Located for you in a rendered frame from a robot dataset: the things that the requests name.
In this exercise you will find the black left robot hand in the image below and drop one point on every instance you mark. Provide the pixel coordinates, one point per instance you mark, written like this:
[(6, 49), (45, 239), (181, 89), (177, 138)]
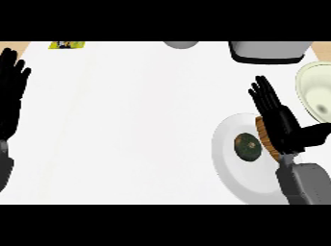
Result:
[(4, 93)]

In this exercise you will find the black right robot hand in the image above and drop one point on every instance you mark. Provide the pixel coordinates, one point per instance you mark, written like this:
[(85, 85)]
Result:
[(277, 118)]

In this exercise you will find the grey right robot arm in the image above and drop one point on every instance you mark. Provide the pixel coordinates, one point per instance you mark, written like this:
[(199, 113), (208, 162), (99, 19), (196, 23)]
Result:
[(307, 182)]

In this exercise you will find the dark green squash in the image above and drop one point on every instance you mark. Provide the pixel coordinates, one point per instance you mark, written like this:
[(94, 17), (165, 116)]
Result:
[(246, 146)]

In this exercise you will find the pale cream bowl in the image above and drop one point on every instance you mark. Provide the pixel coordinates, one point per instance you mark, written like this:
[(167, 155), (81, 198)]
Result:
[(320, 96)]

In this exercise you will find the white plate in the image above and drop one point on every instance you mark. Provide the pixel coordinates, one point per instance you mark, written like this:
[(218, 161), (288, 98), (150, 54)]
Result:
[(233, 166)]

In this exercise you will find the yellow green printed packet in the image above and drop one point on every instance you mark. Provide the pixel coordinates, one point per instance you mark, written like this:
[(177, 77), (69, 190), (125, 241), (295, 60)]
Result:
[(66, 44)]

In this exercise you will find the grey appliance with black base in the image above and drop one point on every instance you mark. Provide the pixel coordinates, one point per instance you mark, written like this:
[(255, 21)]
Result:
[(269, 51)]

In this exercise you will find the grey round object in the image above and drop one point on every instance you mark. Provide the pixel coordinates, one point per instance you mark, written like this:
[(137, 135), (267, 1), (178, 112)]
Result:
[(181, 44)]

